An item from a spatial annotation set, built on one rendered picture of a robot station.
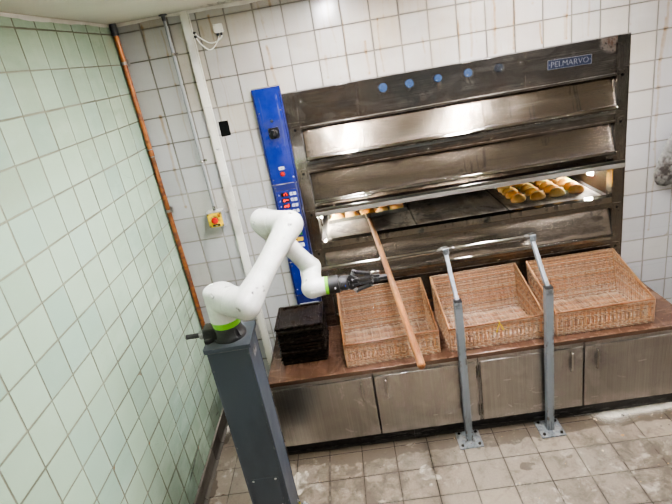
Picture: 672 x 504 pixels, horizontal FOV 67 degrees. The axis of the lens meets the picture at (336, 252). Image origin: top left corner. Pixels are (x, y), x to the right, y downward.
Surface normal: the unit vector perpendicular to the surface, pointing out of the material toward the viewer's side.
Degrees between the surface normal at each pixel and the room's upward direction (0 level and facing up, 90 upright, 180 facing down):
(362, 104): 91
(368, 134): 70
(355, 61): 90
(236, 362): 90
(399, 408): 90
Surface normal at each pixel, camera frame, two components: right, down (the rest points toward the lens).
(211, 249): 0.01, 0.37
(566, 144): -0.06, 0.04
